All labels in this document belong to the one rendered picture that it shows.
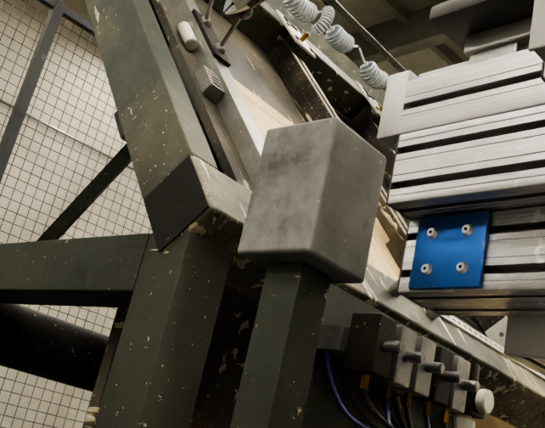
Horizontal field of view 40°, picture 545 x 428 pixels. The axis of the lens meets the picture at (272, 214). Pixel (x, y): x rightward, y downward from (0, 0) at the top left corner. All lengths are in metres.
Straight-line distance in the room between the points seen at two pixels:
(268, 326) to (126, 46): 0.68
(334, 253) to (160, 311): 0.26
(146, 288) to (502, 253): 0.50
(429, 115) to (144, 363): 0.48
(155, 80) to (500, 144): 0.65
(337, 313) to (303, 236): 0.37
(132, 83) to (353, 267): 0.57
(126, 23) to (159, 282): 0.59
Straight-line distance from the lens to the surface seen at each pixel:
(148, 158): 1.19
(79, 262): 1.23
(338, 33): 2.38
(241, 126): 1.48
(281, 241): 0.91
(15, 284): 1.37
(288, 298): 0.91
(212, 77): 1.58
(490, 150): 0.82
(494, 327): 2.09
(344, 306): 1.25
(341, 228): 0.93
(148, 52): 1.35
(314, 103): 2.13
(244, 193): 1.16
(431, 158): 0.86
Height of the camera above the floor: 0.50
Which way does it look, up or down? 19 degrees up
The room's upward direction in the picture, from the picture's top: 13 degrees clockwise
